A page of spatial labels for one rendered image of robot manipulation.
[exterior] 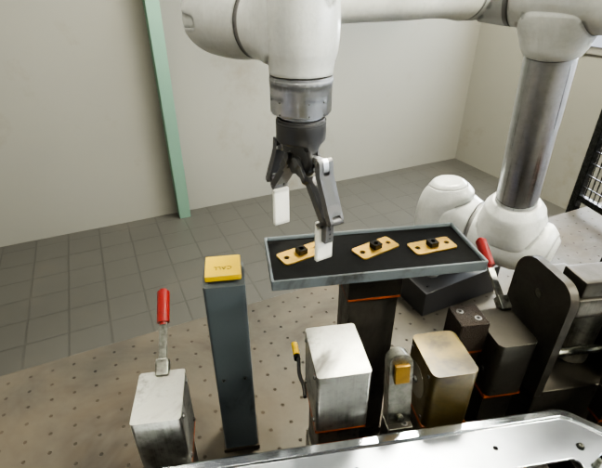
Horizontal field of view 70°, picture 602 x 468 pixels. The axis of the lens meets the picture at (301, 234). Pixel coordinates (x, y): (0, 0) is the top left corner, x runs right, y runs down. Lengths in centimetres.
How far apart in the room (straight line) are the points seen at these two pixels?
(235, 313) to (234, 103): 269
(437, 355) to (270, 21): 53
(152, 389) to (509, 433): 53
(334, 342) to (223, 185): 292
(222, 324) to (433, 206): 75
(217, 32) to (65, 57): 250
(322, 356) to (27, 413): 81
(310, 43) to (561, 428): 66
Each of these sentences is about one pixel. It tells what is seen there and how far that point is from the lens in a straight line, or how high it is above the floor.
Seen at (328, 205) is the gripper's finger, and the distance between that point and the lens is 62.
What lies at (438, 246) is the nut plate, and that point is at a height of 116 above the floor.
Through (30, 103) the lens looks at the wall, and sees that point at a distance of 321.
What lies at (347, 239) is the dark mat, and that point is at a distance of 81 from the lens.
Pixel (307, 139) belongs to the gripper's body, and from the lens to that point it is 63.
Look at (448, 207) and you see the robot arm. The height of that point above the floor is 102.
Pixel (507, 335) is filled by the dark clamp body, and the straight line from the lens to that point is 79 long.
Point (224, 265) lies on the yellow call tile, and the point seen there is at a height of 116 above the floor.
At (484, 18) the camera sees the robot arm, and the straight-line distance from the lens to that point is 105.
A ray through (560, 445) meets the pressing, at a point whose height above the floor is 100.
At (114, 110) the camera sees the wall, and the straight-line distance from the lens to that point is 321.
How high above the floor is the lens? 158
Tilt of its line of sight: 31 degrees down
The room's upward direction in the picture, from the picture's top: straight up
